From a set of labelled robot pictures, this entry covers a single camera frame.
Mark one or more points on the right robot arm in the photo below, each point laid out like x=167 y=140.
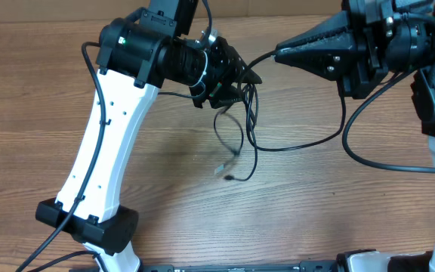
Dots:
x=423 y=98

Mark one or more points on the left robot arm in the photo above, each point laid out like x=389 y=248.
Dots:
x=136 y=54

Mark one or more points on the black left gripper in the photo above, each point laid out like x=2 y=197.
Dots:
x=231 y=67

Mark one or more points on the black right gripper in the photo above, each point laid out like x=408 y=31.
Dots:
x=358 y=76

